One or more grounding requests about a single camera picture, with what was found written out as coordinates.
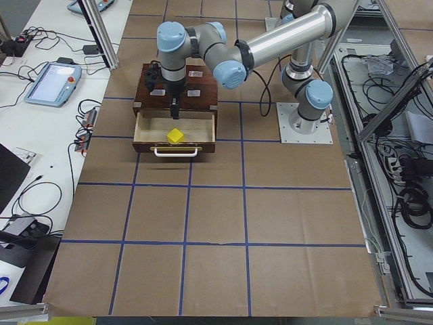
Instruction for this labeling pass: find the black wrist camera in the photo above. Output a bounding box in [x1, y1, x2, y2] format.
[145, 60, 160, 93]

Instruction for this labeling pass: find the aluminium frame post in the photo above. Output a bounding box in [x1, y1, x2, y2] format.
[78, 0, 119, 70]

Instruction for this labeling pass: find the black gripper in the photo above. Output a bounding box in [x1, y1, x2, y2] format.
[162, 79, 185, 120]

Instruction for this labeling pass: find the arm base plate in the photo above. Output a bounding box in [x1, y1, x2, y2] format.
[265, 17, 287, 32]
[276, 102, 333, 145]

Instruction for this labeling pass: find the blue teach pendant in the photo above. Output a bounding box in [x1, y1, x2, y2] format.
[24, 62, 82, 107]
[66, 0, 118, 15]

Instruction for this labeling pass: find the dark wooden drawer cabinet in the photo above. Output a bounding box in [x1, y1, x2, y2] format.
[133, 64, 218, 113]

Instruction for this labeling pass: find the black power adapter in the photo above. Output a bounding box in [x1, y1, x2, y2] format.
[82, 45, 99, 55]

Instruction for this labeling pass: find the black braided cable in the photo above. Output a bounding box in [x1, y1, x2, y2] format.
[252, 57, 292, 118]

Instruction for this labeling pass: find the yellow block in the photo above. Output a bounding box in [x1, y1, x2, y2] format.
[166, 128, 185, 144]

